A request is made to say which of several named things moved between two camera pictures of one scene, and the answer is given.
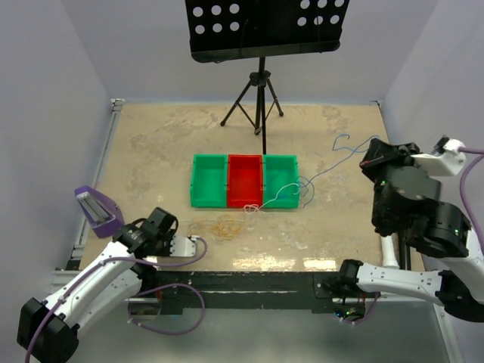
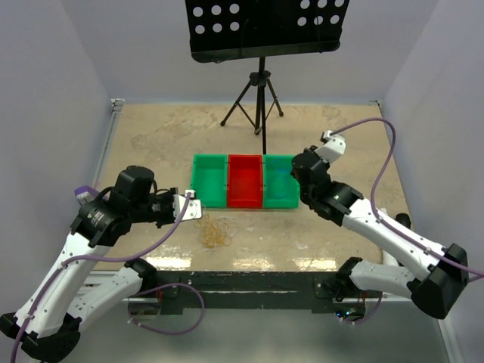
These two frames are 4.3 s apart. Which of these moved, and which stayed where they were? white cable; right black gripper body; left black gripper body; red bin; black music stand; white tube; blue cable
Moved: left black gripper body; right black gripper body; white cable; blue cable
Stayed: red bin; black music stand; white tube
